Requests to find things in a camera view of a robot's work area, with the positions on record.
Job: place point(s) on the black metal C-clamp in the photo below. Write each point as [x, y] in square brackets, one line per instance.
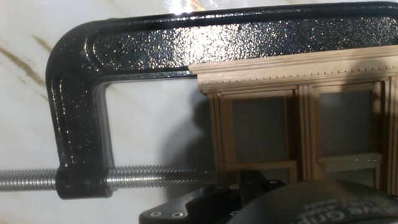
[77, 109]

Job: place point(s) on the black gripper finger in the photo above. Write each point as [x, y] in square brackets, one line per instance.
[192, 208]

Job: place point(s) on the white marble pattern board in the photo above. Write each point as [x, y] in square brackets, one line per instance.
[149, 124]

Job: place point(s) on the miniature wooden sliding window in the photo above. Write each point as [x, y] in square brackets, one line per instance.
[248, 71]

